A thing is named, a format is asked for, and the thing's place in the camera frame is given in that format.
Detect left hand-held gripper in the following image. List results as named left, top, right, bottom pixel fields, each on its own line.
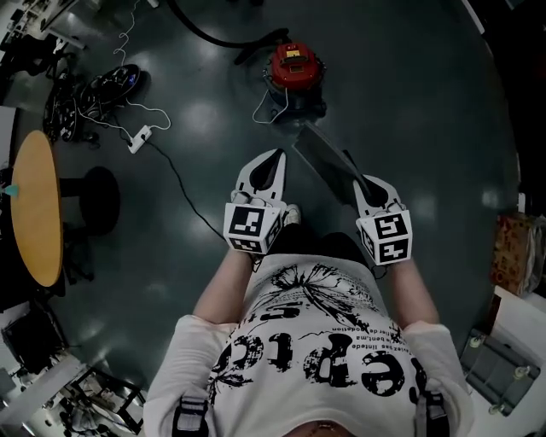
left=223, top=149, right=288, bottom=256

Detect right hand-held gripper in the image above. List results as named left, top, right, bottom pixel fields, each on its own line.
left=352, top=174, right=414, bottom=266

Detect person's right forearm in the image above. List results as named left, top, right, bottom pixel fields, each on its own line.
left=386, top=255, right=440, bottom=329

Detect person's left forearm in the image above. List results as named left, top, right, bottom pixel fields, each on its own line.
left=194, top=249, right=253, bottom=325

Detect black trousers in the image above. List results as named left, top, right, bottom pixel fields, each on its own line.
left=272, top=221, right=372, bottom=274

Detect red vacuum cleaner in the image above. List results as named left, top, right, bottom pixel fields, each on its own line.
left=262, top=40, right=328, bottom=125

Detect white power strip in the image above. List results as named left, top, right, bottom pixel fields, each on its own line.
left=127, top=124, right=154, bottom=154

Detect printed cardboard box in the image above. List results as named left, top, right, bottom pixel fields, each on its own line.
left=489, top=215, right=546, bottom=298

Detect white printed shirt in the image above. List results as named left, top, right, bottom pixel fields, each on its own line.
left=142, top=253, right=474, bottom=437

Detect black round device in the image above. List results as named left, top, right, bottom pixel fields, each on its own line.
left=83, top=63, right=144, bottom=103

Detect white box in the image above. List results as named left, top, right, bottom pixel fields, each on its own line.
left=488, top=285, right=546, bottom=368

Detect black chair base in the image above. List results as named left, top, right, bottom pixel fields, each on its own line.
left=61, top=221, right=97, bottom=285

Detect grey wheeled dolly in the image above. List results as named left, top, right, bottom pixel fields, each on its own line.
left=459, top=328, right=542, bottom=417

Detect round wooden table black base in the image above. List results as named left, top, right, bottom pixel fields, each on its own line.
left=9, top=130, right=120, bottom=288

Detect white desk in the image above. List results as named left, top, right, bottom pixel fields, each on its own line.
left=40, top=0, right=89, bottom=51

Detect white vacuum cord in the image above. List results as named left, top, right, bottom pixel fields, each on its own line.
left=252, top=87, right=290, bottom=126

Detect long black floor cable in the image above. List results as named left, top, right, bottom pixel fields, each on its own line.
left=144, top=140, right=229, bottom=238

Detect white power cable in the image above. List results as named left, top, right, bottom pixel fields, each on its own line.
left=78, top=100, right=171, bottom=140

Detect black vacuum hose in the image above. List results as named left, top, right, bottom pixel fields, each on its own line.
left=164, top=0, right=291, bottom=65

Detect white coiled cable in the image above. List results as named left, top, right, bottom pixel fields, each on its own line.
left=113, top=0, right=138, bottom=67

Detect pile of black cables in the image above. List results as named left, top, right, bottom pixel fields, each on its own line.
left=42, top=63, right=103, bottom=146

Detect grey harness strap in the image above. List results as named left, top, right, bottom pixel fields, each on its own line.
left=172, top=394, right=210, bottom=437
left=411, top=392, right=449, bottom=437

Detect black metal frame rack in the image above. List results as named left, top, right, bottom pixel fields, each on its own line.
left=55, top=366, right=146, bottom=436

